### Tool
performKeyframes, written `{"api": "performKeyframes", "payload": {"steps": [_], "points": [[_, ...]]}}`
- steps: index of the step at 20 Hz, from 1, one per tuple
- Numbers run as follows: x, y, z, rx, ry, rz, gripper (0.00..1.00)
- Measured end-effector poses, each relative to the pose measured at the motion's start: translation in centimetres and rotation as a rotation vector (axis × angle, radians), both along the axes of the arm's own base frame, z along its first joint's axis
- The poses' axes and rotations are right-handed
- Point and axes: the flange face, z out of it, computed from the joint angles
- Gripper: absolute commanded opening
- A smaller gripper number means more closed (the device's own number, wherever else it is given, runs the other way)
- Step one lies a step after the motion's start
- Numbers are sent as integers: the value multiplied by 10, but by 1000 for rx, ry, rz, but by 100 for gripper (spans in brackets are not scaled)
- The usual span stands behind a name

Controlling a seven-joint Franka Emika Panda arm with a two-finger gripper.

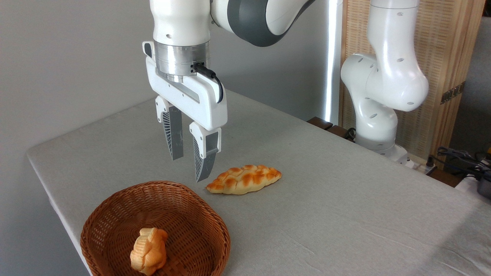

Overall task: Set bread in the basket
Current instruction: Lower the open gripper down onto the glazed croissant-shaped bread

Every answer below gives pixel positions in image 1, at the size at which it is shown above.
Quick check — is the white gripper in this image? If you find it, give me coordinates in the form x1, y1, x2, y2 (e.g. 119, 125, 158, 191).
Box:
143, 41, 228, 183

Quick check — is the long braided bread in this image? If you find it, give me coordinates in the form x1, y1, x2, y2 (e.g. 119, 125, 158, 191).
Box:
206, 164, 282, 196

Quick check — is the brown wicker basket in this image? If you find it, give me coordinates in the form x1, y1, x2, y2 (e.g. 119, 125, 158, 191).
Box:
80, 181, 231, 276

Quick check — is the small pale bread roll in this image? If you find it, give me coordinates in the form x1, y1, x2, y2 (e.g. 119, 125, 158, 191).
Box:
130, 227, 169, 276

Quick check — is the dark wooden furniture piece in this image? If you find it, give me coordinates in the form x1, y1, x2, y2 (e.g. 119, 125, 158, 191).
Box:
306, 116, 358, 143

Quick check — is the grey tablecloth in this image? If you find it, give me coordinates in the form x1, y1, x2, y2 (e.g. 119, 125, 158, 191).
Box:
26, 90, 491, 276

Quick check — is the white power strip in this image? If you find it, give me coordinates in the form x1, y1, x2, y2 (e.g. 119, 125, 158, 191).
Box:
403, 158, 438, 174

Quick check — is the wooden slatted screen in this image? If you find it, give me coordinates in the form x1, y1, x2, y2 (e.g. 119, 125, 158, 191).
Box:
339, 0, 486, 169

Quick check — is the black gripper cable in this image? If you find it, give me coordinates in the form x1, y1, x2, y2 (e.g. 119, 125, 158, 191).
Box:
191, 63, 224, 104

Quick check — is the black cable bundle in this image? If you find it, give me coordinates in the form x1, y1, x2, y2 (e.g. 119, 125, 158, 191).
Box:
427, 146, 491, 177

